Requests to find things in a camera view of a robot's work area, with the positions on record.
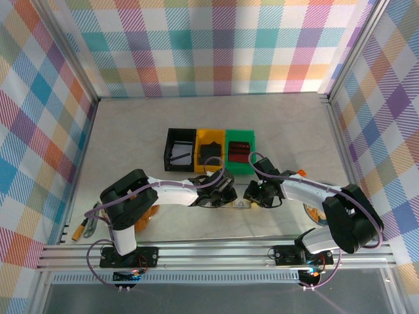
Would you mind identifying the grey card holder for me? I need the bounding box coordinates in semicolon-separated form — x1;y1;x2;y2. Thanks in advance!
224;199;252;211

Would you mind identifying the black cards stack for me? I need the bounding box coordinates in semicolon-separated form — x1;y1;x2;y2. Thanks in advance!
199;140;223;163

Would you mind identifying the red cards stack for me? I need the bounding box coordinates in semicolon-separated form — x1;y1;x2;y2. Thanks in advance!
227;141;253;164

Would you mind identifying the white cards stack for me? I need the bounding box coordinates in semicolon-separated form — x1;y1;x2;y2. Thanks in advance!
170;141;193;165

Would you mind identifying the round cartoon coaster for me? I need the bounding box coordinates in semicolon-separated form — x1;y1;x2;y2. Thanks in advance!
302;201;328;226

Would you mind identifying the black plastic bin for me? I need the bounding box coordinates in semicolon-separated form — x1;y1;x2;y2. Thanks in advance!
163;128;198;173

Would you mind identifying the orange plush toy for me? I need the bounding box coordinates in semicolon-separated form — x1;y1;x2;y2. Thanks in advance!
134;204;161;234

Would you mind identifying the yellow plastic bin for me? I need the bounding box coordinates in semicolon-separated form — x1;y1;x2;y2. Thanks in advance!
195;128;227;173

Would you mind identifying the green plastic bin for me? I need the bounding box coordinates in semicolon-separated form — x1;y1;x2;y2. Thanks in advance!
225;129;257;176

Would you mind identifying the metal hand tool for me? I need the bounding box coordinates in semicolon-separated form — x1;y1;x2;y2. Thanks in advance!
84;201;101;238

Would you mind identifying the orange cylinder tube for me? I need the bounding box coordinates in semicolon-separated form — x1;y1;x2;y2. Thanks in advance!
71;222;88;243

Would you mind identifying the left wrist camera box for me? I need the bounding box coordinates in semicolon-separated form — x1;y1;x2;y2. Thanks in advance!
211;169;236;194

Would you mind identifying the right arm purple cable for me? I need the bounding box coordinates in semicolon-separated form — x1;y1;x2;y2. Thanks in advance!
247;150;384;290

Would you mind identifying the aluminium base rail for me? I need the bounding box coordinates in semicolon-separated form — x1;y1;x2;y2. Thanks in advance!
35;241;397;272

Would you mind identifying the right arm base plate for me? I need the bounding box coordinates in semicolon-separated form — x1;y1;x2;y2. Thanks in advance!
273;243;335;266

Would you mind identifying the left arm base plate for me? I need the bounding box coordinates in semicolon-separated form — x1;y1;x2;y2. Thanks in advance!
99;245;160;268

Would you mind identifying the grey slotted cable duct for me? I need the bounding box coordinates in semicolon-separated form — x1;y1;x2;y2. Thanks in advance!
51;273;302;286

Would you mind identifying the aluminium side rail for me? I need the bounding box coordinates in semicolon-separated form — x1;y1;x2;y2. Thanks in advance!
325;94;377;241
57;97;101;245

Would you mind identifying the aluminium frame post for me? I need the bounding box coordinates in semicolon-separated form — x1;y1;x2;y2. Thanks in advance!
31;0;101;101
325;0;393;103

